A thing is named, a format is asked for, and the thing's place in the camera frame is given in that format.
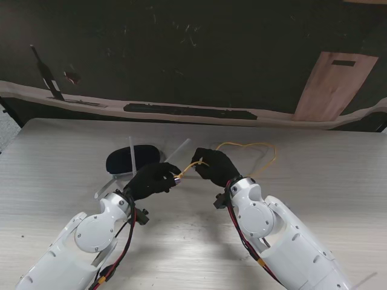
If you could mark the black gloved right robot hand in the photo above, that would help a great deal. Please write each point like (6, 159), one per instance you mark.
(219, 169)

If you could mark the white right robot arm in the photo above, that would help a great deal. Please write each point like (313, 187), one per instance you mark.
(257, 217)

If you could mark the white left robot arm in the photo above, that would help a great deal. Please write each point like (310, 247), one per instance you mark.
(93, 232)

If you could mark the dark wine bottle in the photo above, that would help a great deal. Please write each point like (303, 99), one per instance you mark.
(48, 75)

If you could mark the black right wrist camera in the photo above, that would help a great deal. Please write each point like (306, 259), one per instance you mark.
(220, 203)

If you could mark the beige backdrop ledge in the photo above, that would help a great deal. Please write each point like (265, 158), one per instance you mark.
(272, 122)

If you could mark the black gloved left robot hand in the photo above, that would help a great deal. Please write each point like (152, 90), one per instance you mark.
(148, 181)

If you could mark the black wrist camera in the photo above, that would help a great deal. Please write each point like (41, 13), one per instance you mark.
(142, 218)
(220, 203)

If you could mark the wooden cutting board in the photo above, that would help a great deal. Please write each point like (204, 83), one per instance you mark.
(332, 87)

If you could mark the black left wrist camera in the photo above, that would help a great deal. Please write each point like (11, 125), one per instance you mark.
(142, 218)

